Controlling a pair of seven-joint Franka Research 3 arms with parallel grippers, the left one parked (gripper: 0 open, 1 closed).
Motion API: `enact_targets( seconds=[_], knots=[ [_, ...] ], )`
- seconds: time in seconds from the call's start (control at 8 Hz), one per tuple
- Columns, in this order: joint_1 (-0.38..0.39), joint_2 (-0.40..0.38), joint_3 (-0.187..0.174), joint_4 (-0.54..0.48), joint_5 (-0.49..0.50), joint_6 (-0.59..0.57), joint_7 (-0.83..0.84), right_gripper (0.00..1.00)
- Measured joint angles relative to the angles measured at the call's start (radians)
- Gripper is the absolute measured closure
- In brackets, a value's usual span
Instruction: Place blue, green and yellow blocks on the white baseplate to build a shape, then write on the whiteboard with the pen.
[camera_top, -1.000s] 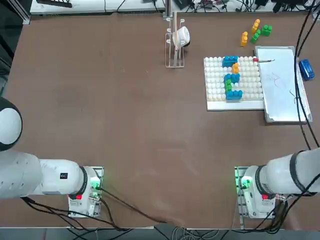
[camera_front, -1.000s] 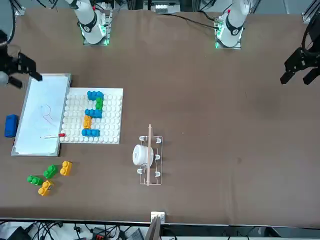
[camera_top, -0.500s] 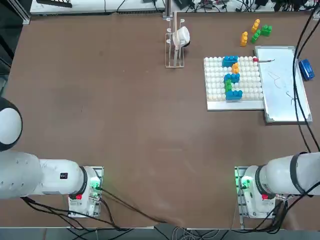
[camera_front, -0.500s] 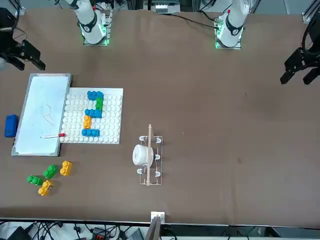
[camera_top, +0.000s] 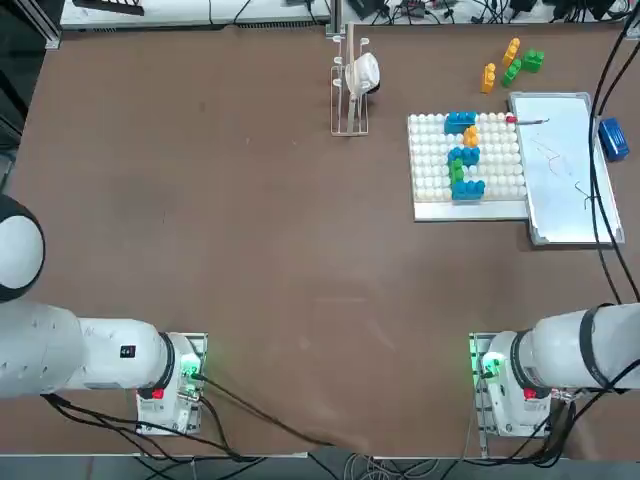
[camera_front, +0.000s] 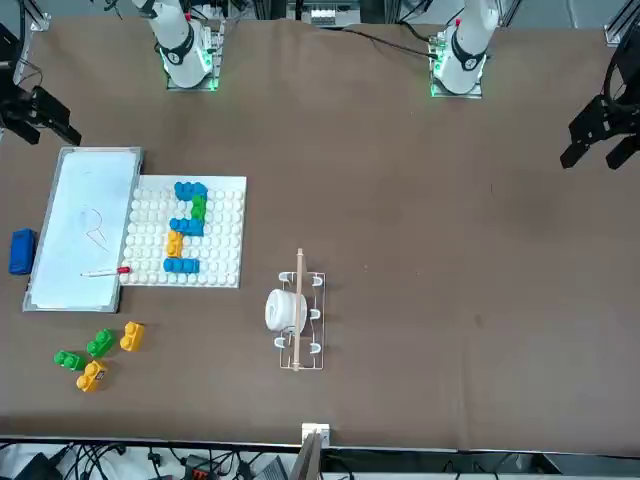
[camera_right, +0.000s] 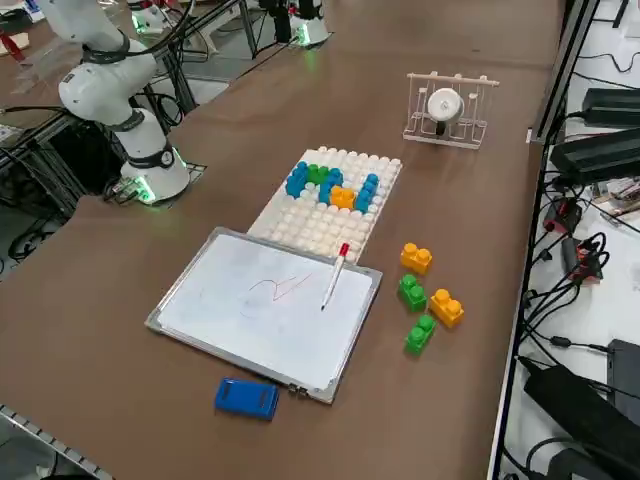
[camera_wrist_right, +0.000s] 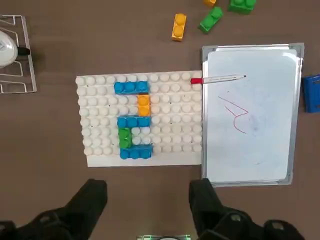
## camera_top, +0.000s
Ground silver framed whiteboard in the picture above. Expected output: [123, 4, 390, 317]
[507, 91, 626, 247]

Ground white studded baseplate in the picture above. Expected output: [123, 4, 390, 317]
[407, 112, 530, 222]

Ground black base cable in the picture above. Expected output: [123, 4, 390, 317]
[42, 374, 346, 461]

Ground white cup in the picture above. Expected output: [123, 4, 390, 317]
[344, 52, 381, 95]

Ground blue three-stud block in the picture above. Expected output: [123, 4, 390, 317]
[446, 144, 482, 167]
[443, 110, 479, 135]
[451, 178, 486, 205]

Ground blue whiteboard eraser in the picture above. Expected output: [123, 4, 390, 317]
[597, 117, 630, 162]

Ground white pen red cap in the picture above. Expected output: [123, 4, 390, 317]
[504, 113, 551, 127]

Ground aluminium camera post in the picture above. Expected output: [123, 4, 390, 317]
[325, 0, 347, 40]

